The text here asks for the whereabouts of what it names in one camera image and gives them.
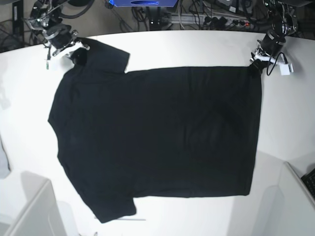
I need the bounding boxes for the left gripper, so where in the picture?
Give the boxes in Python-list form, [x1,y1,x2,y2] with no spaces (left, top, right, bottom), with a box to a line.
[249,31,285,75]

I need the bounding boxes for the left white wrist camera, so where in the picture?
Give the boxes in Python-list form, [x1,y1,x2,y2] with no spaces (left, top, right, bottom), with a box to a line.
[279,63,294,76]

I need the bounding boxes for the white power strip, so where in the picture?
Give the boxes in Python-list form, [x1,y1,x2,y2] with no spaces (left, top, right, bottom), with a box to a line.
[199,14,251,29]

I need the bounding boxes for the blue box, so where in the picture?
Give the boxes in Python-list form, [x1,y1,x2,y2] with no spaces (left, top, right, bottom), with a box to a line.
[109,0,177,7]

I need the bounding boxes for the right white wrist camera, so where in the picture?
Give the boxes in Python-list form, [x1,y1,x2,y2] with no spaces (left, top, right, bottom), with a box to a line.
[46,59,56,72]

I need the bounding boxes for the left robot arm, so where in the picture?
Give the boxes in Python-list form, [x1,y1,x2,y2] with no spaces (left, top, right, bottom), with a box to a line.
[251,0,298,76]

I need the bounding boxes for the black T-shirt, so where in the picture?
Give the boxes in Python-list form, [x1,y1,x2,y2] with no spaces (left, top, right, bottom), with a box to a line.
[48,38,262,223]

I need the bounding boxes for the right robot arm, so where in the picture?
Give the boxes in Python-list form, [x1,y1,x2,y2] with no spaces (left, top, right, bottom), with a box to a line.
[23,0,94,67]

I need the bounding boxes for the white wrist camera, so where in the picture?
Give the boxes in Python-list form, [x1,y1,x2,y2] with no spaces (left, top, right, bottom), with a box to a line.
[279,63,294,76]
[46,59,56,72]

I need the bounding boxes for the black keyboard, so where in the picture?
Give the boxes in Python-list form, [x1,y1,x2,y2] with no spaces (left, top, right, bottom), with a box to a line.
[301,169,315,198]

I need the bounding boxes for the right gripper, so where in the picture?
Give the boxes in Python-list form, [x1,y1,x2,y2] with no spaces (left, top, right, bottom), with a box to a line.
[45,26,88,65]

